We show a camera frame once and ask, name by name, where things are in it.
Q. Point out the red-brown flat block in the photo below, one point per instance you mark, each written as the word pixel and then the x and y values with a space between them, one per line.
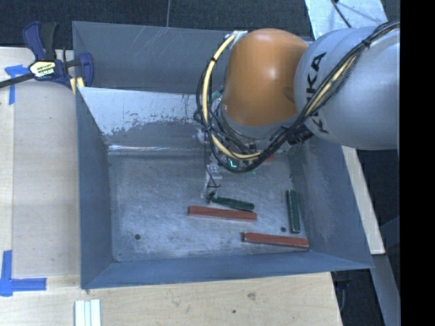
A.
pixel 221 213
pixel 275 240

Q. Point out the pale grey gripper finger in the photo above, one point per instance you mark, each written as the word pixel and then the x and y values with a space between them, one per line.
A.
pixel 209 190
pixel 217 177

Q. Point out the dark green flat block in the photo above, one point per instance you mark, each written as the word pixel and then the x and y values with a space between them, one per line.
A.
pixel 293 212
pixel 234 203

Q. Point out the black cylinder on white bracket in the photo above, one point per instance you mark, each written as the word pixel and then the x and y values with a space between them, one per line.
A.
pixel 299 136

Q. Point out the grey metal bin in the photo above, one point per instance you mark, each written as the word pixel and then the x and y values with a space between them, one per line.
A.
pixel 163 222

